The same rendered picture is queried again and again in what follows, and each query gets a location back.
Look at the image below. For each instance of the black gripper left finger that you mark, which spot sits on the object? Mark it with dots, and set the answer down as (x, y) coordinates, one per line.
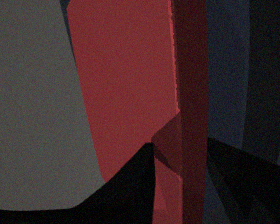
(125, 199)

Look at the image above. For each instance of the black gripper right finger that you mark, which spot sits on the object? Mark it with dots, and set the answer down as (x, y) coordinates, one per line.
(249, 187)

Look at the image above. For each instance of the grey open box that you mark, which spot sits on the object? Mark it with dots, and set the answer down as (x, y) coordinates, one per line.
(228, 68)

